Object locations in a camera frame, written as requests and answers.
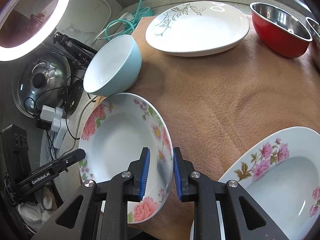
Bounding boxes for white plate pink flowers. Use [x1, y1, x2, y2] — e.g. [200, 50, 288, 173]
[190, 126, 320, 240]

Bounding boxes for white plate pink roses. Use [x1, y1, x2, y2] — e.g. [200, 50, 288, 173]
[79, 93, 174, 224]

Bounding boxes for light blue ceramic bowl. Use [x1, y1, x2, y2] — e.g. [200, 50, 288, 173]
[83, 35, 142, 97]

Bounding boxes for red steel bowl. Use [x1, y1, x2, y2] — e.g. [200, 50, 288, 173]
[249, 2, 312, 58]

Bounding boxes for white plate grey leaf pattern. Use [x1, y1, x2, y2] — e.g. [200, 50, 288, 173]
[145, 1, 250, 57]

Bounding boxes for large stainless steel bowl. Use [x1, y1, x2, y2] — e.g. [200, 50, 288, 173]
[305, 17, 320, 69]

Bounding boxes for gloved hand on left gripper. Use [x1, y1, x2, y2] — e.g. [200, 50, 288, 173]
[16, 186, 57, 233]

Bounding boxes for black round puck device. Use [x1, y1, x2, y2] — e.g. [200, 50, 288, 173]
[64, 80, 84, 115]

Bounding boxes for steel pot lid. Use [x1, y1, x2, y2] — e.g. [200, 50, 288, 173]
[12, 47, 71, 118]

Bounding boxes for orange-pink towel mat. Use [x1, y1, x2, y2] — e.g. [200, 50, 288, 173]
[130, 17, 319, 180]

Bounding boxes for teal power strip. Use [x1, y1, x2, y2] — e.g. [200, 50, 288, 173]
[137, 7, 154, 18]

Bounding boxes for ring light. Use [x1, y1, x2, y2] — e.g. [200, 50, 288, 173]
[1, 0, 69, 62]

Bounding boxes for teal cable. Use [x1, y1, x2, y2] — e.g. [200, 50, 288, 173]
[104, 0, 151, 41]

